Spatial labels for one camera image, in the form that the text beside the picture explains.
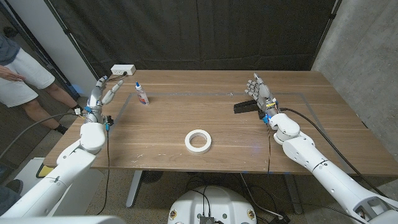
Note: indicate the black stapler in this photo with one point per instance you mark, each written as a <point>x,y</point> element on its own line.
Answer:
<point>245,107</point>

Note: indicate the white robot chest shell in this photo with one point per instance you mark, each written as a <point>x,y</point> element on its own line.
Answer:
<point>62,220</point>

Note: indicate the black power adapter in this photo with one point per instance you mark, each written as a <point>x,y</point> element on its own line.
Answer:
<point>280,219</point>

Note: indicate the black backdrop stand pole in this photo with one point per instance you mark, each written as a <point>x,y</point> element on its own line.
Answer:
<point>74,43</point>
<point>325,34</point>

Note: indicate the person in blue jeans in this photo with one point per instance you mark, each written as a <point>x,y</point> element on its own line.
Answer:
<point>9,199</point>

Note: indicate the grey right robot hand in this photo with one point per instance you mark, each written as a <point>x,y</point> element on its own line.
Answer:
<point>264,93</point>

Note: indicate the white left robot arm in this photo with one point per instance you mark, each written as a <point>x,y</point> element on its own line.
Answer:
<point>68,165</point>

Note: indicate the person in white shorts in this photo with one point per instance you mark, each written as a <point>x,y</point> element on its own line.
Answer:
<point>25,74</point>

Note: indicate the black round floor stand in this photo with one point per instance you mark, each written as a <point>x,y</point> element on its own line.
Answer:
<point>154,176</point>

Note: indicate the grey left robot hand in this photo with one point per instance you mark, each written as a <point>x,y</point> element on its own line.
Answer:
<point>94,99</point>

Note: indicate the yellow black floor pad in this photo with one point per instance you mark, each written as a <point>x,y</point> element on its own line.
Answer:
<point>46,171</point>

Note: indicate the white tape roll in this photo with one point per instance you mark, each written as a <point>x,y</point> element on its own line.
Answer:
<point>198,150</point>

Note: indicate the grey table leg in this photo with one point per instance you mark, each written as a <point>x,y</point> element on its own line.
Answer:
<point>293,193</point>

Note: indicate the clear glue bottle blue cap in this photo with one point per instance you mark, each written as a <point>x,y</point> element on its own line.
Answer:
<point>142,95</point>

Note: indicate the white power strip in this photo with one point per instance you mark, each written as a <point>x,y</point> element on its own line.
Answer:
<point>122,69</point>

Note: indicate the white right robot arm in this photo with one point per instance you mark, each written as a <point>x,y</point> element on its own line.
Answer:
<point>323,168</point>

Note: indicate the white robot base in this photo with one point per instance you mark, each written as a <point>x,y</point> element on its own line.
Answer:
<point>214,202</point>

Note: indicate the black backdrop curtain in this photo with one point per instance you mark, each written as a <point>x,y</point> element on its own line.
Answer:
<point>202,31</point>

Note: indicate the white table leg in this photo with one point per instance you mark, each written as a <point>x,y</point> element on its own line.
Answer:
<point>134,186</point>

